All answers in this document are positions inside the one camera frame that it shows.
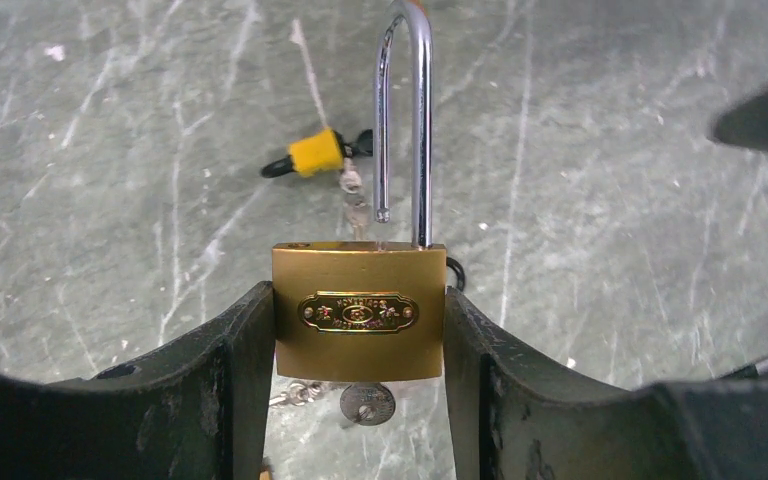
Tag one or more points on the keys of yellow padlock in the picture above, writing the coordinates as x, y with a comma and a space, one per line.
357, 209

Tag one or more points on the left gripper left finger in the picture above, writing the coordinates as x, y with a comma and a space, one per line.
194, 408

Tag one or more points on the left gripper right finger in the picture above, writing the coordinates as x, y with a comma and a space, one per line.
515, 413

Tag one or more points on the long shackle brass padlock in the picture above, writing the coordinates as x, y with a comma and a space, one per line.
364, 311

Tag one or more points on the small yellow padlock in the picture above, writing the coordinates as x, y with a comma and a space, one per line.
324, 151

